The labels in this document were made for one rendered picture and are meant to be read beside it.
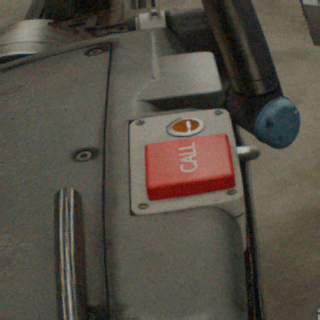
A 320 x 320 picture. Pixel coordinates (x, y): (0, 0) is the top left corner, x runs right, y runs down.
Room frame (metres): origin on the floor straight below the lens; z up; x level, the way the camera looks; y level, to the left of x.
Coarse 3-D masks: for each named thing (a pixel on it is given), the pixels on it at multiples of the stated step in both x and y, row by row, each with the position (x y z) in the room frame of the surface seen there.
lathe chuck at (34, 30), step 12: (12, 24) 1.17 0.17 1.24; (24, 24) 1.15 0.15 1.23; (36, 24) 1.15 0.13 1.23; (48, 24) 1.16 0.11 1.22; (0, 36) 1.13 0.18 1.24; (12, 36) 1.11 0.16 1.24; (24, 36) 1.10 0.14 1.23; (36, 36) 1.10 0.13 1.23; (48, 36) 1.10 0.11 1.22; (60, 36) 1.11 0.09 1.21; (72, 36) 1.13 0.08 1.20; (84, 36) 1.14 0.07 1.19
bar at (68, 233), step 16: (64, 192) 0.63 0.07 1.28; (64, 208) 0.61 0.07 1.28; (80, 208) 0.62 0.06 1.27; (64, 224) 0.59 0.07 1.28; (80, 224) 0.60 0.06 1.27; (64, 240) 0.57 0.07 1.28; (80, 240) 0.57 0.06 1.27; (64, 256) 0.55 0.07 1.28; (80, 256) 0.55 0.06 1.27; (64, 272) 0.53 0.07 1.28; (80, 272) 0.53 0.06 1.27; (64, 288) 0.51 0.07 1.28; (80, 288) 0.51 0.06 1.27; (64, 304) 0.49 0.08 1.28; (80, 304) 0.49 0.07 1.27
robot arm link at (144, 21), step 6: (150, 12) 1.39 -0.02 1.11; (156, 12) 1.38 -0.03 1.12; (162, 12) 1.38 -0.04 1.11; (138, 18) 1.37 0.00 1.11; (144, 18) 1.37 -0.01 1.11; (150, 18) 1.37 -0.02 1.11; (156, 18) 1.36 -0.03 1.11; (162, 18) 1.36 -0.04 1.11; (138, 24) 1.36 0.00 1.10; (144, 24) 1.36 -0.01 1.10; (150, 24) 1.35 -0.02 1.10; (156, 24) 1.35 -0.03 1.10; (162, 24) 1.35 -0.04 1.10
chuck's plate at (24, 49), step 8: (0, 48) 1.08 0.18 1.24; (8, 48) 1.07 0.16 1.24; (16, 48) 1.06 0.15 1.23; (24, 48) 1.06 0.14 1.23; (32, 48) 1.06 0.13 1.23; (40, 48) 1.06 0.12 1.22; (48, 48) 1.07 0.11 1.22; (0, 56) 1.05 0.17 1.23; (8, 56) 1.05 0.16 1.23; (16, 56) 1.05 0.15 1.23; (24, 56) 1.05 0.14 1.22; (0, 64) 1.06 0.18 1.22
